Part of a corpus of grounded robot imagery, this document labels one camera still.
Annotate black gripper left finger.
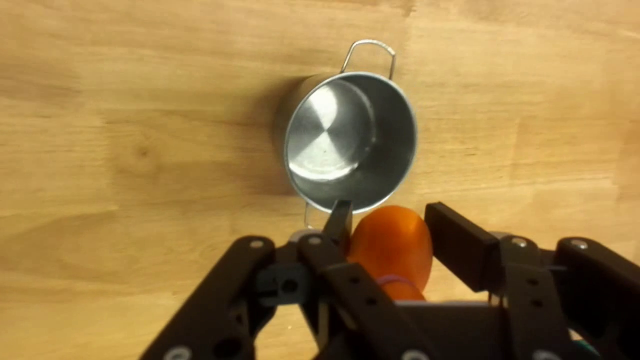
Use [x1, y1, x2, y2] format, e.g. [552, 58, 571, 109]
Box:
[137, 198, 431, 360]

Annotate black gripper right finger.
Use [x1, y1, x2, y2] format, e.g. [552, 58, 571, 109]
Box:
[421, 199, 640, 360]

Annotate orange rubber duck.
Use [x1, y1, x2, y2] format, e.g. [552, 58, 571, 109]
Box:
[346, 203, 435, 304]

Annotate small steel pot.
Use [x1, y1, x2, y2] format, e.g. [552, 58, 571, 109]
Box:
[270, 37, 420, 230]

